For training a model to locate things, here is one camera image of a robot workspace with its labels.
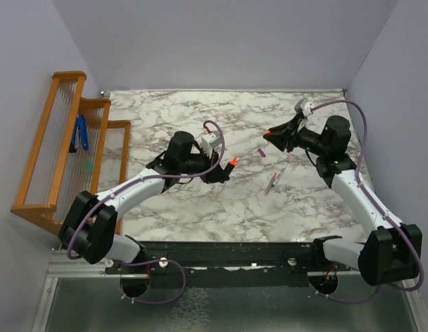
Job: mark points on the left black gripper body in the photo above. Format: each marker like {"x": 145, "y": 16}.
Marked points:
{"x": 197, "y": 163}

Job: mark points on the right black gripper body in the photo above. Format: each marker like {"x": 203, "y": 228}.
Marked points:
{"x": 311, "y": 141}

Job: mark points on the pink translucent red pen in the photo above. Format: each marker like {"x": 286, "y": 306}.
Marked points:
{"x": 270, "y": 184}

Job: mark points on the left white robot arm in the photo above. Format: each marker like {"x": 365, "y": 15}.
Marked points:
{"x": 88, "y": 231}

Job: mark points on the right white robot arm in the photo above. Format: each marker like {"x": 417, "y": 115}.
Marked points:
{"x": 392, "y": 250}

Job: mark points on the purple pen cap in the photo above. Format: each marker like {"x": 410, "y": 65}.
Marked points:
{"x": 262, "y": 153}

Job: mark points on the white whiteboard marker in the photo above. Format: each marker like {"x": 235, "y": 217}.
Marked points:
{"x": 279, "y": 175}

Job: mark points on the small green ball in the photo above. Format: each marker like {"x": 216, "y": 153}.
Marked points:
{"x": 88, "y": 166}

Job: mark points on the blue stapler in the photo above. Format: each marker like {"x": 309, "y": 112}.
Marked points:
{"x": 79, "y": 138}

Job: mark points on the wooden tiered rack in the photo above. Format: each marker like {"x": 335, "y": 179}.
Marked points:
{"x": 53, "y": 177}

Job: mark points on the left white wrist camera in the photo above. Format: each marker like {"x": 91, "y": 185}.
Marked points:
{"x": 209, "y": 142}

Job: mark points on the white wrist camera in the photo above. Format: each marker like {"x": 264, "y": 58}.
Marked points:
{"x": 303, "y": 110}
{"x": 209, "y": 142}

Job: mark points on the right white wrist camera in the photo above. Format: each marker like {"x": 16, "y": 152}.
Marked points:
{"x": 303, "y": 110}

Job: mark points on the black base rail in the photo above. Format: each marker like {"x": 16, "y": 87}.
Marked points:
{"x": 170, "y": 264}

